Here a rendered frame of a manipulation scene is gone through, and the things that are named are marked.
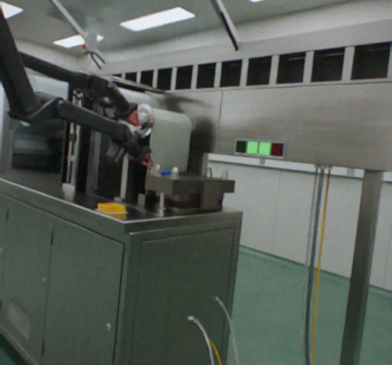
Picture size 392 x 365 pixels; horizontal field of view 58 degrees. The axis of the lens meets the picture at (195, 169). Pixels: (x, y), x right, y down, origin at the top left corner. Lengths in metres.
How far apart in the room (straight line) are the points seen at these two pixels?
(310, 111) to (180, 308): 0.91
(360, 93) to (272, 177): 2.89
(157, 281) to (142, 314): 0.12
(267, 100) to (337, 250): 2.61
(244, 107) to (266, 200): 2.72
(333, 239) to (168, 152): 2.65
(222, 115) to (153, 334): 0.97
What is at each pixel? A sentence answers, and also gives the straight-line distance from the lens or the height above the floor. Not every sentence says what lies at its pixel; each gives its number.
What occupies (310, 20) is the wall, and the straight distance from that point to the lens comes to 4.36.
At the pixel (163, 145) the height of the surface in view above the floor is 1.16.
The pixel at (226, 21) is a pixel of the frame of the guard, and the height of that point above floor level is 1.71.
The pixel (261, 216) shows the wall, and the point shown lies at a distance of 4.30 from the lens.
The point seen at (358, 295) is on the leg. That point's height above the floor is 0.65.
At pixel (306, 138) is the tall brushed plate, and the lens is 1.45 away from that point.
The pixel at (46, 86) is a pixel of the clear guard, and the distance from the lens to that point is 2.43.
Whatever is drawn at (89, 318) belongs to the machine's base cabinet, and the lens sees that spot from 1.46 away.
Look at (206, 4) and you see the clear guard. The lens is 1.72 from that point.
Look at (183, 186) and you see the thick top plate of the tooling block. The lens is 1.40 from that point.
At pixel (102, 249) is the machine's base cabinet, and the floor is 0.77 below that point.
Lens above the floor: 1.15
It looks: 3 degrees down
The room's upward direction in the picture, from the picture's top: 6 degrees clockwise
